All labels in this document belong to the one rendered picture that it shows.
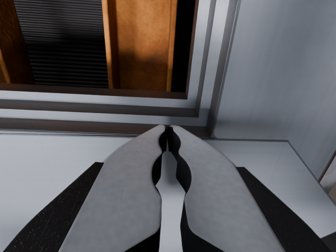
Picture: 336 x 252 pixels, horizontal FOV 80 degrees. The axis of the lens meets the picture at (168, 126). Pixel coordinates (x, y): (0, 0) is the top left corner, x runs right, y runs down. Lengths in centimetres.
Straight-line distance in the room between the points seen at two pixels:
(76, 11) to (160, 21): 20
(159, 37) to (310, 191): 24
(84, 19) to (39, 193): 33
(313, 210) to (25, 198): 24
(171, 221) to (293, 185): 10
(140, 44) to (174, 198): 21
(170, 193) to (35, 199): 11
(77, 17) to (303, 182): 42
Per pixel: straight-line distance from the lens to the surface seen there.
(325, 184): 54
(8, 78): 32
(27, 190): 19
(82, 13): 45
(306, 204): 21
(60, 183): 18
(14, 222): 23
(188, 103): 16
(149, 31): 29
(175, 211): 18
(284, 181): 18
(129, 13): 30
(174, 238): 21
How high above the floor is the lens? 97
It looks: 60 degrees down
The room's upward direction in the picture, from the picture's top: 177 degrees clockwise
